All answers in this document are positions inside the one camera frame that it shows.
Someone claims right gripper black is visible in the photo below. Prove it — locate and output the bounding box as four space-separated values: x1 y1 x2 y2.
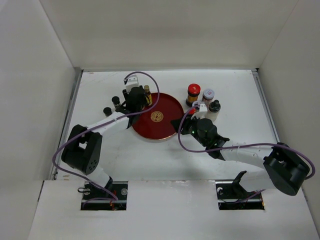
170 112 208 147

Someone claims small white lid jar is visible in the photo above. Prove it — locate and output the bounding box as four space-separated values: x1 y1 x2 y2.
192 101 202 106

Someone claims yellow label brown bottle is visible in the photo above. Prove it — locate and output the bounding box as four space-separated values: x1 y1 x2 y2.
143 85 153 106

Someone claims purple cable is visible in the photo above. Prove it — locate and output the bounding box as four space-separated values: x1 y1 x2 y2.
51 71 161 201
177 104 316 180

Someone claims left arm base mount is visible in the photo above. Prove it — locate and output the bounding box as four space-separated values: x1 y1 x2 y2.
77 181 129 211

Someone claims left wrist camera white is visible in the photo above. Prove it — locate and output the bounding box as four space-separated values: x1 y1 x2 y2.
123 74 140 94

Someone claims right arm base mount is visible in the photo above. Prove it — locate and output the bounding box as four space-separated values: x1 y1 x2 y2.
215 171 265 211

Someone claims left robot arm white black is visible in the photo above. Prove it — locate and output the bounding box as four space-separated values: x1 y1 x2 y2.
61 86 147 200

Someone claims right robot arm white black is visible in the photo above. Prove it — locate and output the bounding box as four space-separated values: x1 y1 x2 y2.
170 115 311 198

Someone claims red lid sauce jar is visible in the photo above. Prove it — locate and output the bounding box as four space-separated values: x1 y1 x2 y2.
185 83 201 107

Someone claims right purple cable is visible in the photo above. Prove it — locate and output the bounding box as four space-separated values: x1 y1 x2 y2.
177 104 316 180

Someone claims white lid spice jar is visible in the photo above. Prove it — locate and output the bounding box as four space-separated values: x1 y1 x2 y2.
201 88 215 105

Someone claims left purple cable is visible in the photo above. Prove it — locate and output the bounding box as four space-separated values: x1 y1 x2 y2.
51 71 161 201

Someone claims round red tray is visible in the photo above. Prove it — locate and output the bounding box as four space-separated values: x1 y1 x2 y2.
132 93 184 140

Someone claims white bottle black cap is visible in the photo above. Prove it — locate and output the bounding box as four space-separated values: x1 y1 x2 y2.
205 99 221 122

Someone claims small red lid jar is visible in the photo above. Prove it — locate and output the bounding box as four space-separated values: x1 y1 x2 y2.
188 108 197 115

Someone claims small black cap bottle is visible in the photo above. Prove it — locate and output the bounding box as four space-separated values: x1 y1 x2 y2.
103 107 113 117
111 96 121 109

